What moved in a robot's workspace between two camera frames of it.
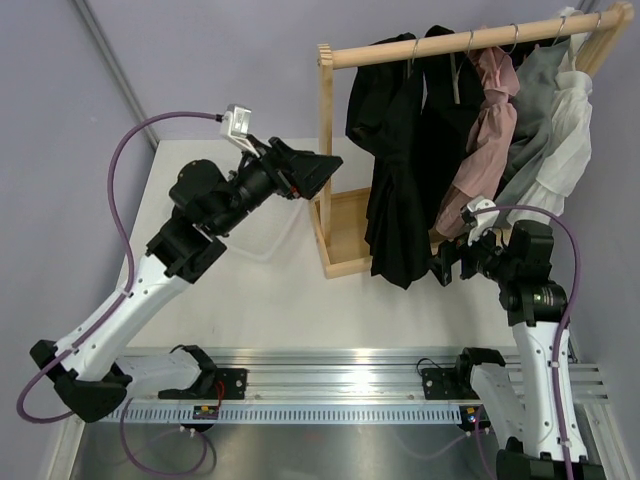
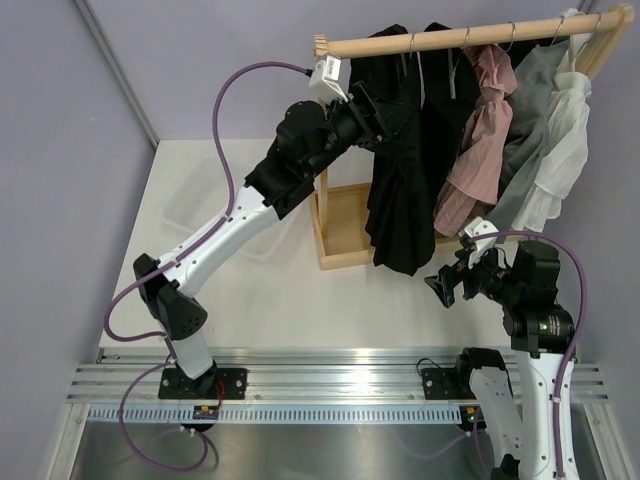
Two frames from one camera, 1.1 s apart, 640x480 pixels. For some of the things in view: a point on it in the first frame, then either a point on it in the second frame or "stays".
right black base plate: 449,383 stays
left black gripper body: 261,177 to 373,128
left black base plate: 222,384 stays
